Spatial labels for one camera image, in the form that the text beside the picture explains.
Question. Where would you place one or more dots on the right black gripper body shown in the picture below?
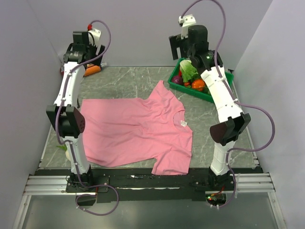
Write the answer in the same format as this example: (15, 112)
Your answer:
(176, 42)

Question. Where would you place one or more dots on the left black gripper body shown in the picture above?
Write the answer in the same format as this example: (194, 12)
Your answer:
(92, 49)

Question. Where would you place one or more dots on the pink t-shirt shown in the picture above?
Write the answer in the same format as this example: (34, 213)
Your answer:
(128, 130)

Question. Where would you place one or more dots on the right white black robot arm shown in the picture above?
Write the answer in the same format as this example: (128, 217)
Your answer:
(193, 44)

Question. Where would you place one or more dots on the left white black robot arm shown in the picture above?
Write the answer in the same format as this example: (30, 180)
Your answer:
(64, 114)

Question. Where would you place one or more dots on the white garment care label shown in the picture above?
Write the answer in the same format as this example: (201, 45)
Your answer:
(183, 123)

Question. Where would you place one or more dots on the orange cylindrical bottle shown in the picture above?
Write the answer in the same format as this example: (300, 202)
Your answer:
(92, 69)

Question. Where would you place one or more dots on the green lettuce toy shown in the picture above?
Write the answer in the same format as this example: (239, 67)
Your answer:
(189, 72)

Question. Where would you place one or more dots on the purple onion toy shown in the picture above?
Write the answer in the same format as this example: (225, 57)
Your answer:
(177, 80)

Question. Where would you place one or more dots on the green plastic bin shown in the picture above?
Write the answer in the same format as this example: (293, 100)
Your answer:
(190, 88)

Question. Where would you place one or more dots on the white daikon radish toy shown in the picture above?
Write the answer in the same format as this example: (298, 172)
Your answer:
(64, 148)

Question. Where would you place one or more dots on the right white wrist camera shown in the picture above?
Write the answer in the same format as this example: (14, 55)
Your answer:
(185, 22)

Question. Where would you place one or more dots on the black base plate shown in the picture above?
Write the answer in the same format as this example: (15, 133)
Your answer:
(135, 184)

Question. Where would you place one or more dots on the aluminium rail frame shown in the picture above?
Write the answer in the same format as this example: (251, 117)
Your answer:
(268, 188)

